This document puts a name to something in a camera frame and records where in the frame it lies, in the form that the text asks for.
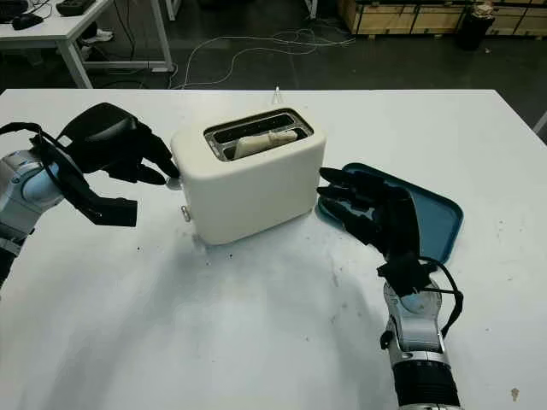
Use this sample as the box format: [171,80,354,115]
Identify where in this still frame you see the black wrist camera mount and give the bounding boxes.
[375,254,438,296]
[39,131,139,228]

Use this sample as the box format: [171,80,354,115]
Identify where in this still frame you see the white cable on floor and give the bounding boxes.
[170,27,356,91]

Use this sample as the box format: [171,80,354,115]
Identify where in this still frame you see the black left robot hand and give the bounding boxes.
[55,102,181,186]

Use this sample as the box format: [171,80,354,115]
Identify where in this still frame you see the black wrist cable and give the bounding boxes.
[421,257,465,339]
[0,121,57,149]

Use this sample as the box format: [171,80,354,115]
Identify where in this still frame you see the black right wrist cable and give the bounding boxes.
[421,257,465,339]

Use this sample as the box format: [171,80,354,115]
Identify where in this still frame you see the black waste bin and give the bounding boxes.
[456,3,497,52]

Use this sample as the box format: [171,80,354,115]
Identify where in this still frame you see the black desk device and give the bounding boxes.
[56,0,97,16]

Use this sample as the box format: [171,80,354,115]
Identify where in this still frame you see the white office desk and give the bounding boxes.
[0,0,174,90]

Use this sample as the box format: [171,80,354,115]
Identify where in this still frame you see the white two-slot toaster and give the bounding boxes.
[169,107,329,247]

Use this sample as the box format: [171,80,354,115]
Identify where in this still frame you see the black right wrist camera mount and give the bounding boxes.
[375,254,438,296]

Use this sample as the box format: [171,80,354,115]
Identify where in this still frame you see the black computer mouse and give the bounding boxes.
[11,13,44,32]

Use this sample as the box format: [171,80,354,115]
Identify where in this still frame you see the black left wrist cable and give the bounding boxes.
[0,121,57,149]

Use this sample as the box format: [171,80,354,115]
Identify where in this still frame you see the slice of bread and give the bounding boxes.
[233,130,298,161]

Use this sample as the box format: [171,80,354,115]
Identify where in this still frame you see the white shoes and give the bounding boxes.
[79,28,115,46]

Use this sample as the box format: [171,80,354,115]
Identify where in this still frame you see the teal plastic tray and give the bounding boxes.
[316,161,466,262]

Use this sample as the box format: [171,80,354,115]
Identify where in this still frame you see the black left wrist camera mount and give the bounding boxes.
[39,131,139,228]

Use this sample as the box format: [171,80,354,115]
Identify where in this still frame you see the wooden crate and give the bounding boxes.
[344,0,547,37]

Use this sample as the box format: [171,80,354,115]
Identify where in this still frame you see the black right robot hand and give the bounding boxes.
[318,167,425,262]

